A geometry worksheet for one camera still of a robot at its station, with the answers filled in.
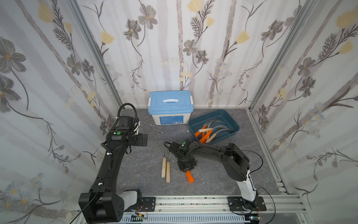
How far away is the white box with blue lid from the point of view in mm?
977

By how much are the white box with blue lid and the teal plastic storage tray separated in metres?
0.09

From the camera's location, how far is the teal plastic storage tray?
997mm
